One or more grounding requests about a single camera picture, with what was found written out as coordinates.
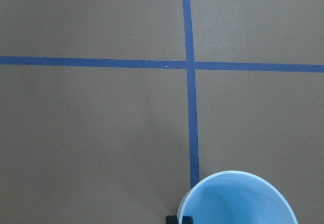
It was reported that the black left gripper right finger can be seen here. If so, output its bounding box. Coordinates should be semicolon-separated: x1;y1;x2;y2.
182;216;193;224

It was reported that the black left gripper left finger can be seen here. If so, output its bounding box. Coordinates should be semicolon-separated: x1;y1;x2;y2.
166;215;178;224

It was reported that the blue cup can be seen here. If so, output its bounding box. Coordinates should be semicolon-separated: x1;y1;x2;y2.
177;170;298;223

